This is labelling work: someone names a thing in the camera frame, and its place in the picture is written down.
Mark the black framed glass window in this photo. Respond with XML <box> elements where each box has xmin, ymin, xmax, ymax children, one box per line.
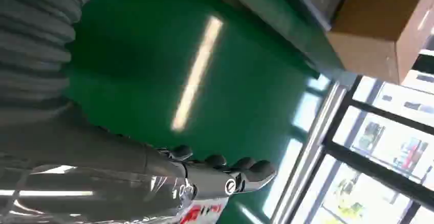
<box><xmin>270</xmin><ymin>75</ymin><xmax>434</xmax><ymax>224</ymax></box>

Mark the ribbed grey right arm sleeve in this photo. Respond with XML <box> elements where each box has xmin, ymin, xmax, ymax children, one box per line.
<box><xmin>0</xmin><ymin>0</ymin><xmax>102</xmax><ymax>125</ymax></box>

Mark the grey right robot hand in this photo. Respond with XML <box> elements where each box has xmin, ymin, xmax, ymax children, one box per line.
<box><xmin>0</xmin><ymin>104</ymin><xmax>277</xmax><ymax>201</ymax></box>

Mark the brown cardboard box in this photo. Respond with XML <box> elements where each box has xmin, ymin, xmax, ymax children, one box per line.
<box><xmin>326</xmin><ymin>0</ymin><xmax>434</xmax><ymax>85</ymax></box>

